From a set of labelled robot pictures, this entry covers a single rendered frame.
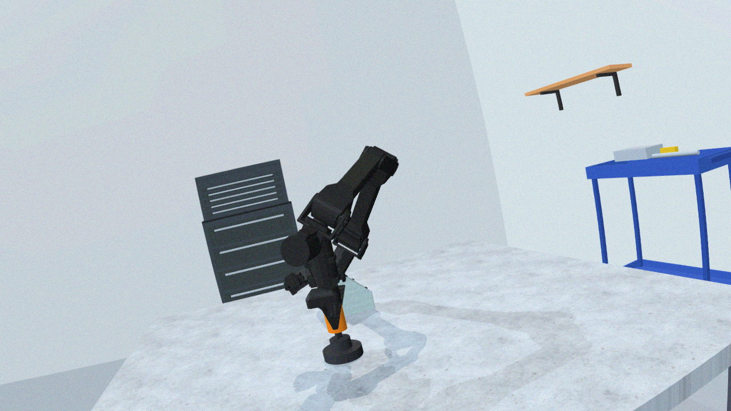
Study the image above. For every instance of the grey round pedestal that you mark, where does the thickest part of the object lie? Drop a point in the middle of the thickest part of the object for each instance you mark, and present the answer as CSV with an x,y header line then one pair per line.
x,y
342,350

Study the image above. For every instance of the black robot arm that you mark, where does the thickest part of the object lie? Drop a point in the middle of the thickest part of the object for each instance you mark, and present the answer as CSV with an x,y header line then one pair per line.
x,y
332,207

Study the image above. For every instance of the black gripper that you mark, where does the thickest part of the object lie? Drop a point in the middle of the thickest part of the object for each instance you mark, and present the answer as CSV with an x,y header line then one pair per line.
x,y
328,296

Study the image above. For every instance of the orange knob with d-shaped hole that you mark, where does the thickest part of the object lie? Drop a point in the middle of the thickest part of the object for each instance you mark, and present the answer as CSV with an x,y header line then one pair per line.
x,y
342,323

